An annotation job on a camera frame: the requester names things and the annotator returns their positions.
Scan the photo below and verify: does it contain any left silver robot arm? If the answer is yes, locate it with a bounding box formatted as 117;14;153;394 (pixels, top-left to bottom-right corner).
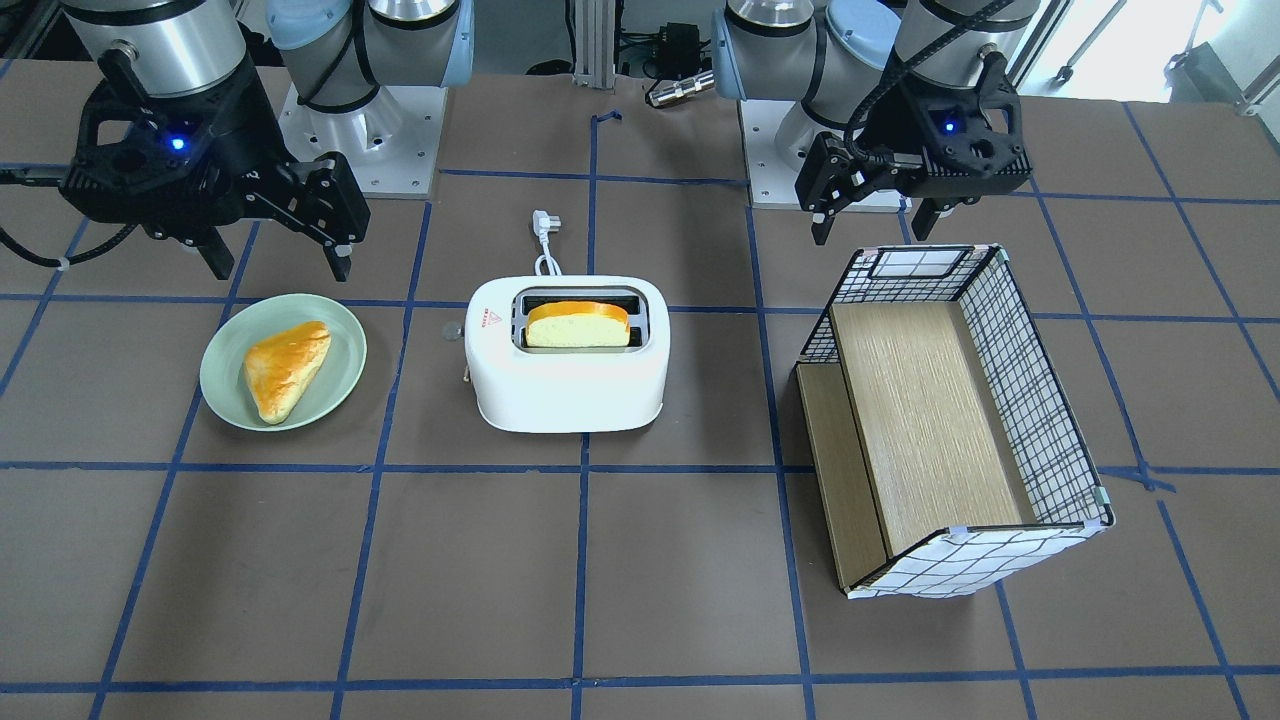
712;1;1039;245

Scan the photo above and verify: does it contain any aluminium frame post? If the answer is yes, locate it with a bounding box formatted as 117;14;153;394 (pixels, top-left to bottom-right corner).
570;0;620;92

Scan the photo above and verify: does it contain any white two-slot toaster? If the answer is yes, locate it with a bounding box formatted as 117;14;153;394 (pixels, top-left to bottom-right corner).
463;275;672;433

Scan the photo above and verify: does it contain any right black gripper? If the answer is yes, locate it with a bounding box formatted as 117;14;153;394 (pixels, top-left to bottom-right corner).
60;50;370;283

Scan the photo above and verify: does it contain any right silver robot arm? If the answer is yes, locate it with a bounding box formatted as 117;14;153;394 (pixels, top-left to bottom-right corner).
58;1;475;282

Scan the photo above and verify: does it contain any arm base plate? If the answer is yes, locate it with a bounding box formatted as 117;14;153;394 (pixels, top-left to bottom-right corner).
279;86;449;200
736;97;913;213

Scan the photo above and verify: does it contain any silver metal cylinder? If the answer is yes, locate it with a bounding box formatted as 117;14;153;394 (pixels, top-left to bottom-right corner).
644;70;716;109

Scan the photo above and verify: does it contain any bread slice in toaster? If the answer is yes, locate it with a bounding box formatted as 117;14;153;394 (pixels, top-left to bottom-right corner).
525;300;631;348

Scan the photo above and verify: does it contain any light green plate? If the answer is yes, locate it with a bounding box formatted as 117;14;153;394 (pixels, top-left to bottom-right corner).
200;293;367;430

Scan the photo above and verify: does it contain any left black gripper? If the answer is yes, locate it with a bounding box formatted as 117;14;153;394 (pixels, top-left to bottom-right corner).
795;50;1033;246

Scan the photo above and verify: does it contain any wire basket with wooden shelf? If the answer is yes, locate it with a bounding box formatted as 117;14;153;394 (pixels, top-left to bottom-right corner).
794;245;1116;600

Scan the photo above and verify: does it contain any triangular golden bread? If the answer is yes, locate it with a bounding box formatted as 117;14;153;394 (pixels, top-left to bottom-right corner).
243;320;332;425

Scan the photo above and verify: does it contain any white toaster power cord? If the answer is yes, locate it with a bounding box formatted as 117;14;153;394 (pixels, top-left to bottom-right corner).
530;208;564;279

